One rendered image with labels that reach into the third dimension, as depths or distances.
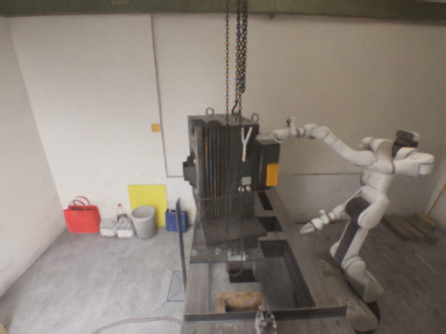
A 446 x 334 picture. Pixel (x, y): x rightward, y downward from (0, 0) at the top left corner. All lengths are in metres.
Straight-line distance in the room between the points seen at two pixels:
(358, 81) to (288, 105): 0.85
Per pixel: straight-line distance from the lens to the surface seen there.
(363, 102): 3.18
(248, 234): 1.57
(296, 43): 2.78
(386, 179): 1.69
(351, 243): 1.86
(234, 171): 1.55
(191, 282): 1.61
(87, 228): 3.45
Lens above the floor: 1.89
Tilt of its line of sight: 22 degrees down
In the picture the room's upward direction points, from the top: straight up
